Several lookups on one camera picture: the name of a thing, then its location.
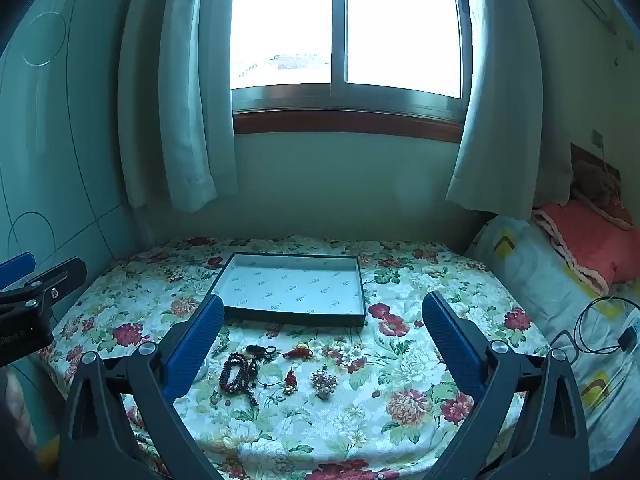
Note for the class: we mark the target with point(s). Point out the pale wardrobe with circle lines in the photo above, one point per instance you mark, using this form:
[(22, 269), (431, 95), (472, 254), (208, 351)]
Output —
[(60, 135)]

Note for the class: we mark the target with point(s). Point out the white quilt with yellow pattern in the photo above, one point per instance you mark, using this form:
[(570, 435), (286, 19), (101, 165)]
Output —
[(540, 280)]

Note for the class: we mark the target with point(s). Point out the brown stuffed toy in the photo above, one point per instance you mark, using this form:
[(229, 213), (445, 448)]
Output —
[(595, 185)]

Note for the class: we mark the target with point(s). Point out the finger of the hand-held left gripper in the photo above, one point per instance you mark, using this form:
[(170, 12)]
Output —
[(17, 267), (65, 275)]

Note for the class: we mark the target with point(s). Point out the gold pearl brooch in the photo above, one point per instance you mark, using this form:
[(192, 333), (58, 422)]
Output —
[(322, 384)]

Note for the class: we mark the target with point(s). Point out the window with wooden sill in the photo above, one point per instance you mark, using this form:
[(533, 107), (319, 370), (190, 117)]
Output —
[(400, 20)]

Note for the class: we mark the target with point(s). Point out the wall socket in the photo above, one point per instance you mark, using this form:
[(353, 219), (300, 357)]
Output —
[(597, 137)]

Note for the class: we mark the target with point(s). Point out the black charger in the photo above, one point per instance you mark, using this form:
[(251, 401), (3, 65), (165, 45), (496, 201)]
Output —
[(628, 341)]

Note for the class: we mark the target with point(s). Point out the green tray with white lining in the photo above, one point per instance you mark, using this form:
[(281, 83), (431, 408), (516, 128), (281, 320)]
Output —
[(290, 280)]

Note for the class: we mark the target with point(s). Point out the pale curtain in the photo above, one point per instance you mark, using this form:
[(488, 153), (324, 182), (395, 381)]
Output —
[(185, 110), (495, 135)]

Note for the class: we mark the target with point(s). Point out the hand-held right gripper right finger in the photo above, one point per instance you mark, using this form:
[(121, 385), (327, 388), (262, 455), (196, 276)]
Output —
[(450, 345)]

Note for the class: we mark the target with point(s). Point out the small red and gold pendant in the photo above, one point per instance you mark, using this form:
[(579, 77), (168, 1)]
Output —
[(290, 379)]

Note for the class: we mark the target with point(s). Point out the orange pillow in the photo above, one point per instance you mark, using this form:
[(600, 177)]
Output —
[(595, 240)]

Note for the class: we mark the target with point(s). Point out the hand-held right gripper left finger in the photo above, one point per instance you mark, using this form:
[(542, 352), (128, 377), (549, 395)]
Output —
[(197, 345)]

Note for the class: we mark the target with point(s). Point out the red tassel gold ingot charm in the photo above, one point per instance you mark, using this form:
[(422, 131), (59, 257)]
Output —
[(301, 351)]

